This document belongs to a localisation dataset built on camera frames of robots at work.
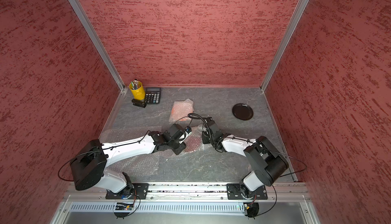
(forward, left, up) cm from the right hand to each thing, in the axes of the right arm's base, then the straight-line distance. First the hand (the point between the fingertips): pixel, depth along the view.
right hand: (205, 137), depth 93 cm
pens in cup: (+32, +46, +17) cm, 59 cm away
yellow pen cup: (+32, +47, +7) cm, 57 cm away
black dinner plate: (+20, -28, -1) cm, 35 cm away
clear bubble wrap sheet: (-17, +37, +1) cm, 41 cm away
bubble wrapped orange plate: (+20, +16, +3) cm, 26 cm away
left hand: (-7, +14, +4) cm, 16 cm away
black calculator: (+35, +39, +2) cm, 52 cm away
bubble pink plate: (-2, +7, +2) cm, 7 cm away
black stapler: (+26, +45, +4) cm, 52 cm away
